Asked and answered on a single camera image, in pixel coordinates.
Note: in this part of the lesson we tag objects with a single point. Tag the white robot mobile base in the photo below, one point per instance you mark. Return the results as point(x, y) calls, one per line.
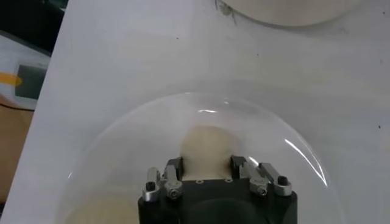
point(9, 61)

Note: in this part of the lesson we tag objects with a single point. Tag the white steamed baozi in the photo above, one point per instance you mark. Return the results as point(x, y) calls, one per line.
point(207, 149)
point(103, 213)

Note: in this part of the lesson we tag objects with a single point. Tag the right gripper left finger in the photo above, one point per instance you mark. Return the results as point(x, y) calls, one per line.
point(170, 182)

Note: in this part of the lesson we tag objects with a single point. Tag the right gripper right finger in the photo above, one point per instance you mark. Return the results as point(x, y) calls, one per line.
point(259, 179)

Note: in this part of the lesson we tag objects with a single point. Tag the white round plate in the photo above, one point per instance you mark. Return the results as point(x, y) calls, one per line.
point(137, 152)

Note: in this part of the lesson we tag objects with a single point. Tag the cream electric cooker base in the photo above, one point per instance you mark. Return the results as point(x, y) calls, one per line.
point(289, 12)

